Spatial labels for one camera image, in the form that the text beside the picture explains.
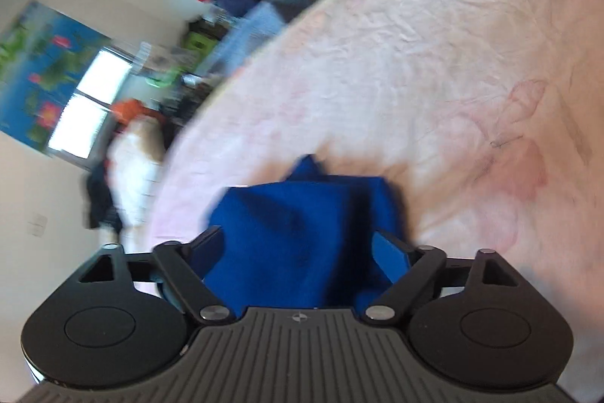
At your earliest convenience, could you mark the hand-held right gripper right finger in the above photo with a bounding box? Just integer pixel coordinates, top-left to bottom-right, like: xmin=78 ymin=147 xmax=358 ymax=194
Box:
xmin=365 ymin=230 xmax=521 ymax=323

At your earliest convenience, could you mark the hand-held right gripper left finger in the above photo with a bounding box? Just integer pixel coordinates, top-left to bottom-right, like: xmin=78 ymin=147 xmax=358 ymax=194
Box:
xmin=79 ymin=228 xmax=233 ymax=327

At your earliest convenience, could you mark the small blue cloth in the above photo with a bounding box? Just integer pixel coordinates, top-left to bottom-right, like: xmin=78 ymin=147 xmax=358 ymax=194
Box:
xmin=202 ymin=154 xmax=412 ymax=310

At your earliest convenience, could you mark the black clothes pile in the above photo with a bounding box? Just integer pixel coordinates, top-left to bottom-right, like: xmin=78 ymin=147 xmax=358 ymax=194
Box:
xmin=85 ymin=160 xmax=123 ymax=231

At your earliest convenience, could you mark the white puffer jacket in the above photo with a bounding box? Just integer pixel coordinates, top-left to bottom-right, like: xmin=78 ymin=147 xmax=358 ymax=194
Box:
xmin=106 ymin=120 xmax=166 ymax=229

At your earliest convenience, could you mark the orange garment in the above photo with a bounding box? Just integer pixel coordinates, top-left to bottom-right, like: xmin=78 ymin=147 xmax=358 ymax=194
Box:
xmin=111 ymin=98 xmax=159 ymax=130

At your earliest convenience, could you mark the pink bedsheet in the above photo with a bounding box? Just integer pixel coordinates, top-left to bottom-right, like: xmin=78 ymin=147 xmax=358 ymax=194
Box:
xmin=146 ymin=0 xmax=604 ymax=304

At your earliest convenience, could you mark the window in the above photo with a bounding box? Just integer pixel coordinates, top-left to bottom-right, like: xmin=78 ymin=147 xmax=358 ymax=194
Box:
xmin=45 ymin=46 xmax=135 ymax=170

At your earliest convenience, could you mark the green plastic stool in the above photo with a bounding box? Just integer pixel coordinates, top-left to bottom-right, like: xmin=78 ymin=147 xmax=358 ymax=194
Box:
xmin=182 ymin=31 xmax=220 ymax=54

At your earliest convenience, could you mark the floral blue curtain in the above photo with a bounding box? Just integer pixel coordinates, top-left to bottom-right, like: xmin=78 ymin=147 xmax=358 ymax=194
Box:
xmin=0 ymin=0 xmax=111 ymax=151

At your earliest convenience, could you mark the white wall switch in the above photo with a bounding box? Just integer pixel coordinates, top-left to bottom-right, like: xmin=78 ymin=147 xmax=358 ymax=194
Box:
xmin=27 ymin=214 xmax=49 ymax=238

